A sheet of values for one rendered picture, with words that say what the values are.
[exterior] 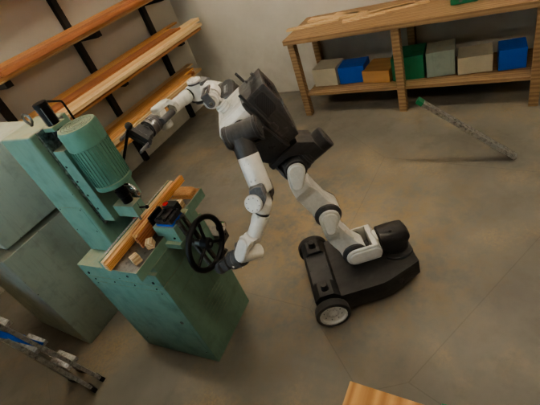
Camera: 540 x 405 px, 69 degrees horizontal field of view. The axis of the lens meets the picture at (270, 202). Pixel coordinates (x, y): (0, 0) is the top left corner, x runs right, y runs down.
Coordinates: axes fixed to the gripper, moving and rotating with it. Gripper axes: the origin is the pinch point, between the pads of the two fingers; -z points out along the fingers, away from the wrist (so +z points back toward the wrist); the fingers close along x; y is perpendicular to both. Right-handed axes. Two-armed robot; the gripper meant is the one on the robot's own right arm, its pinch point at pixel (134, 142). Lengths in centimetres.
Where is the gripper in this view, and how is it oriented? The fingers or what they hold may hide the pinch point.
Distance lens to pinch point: 193.1
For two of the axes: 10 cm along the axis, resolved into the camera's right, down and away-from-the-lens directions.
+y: -3.7, 5.4, 7.6
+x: 8.5, 5.2, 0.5
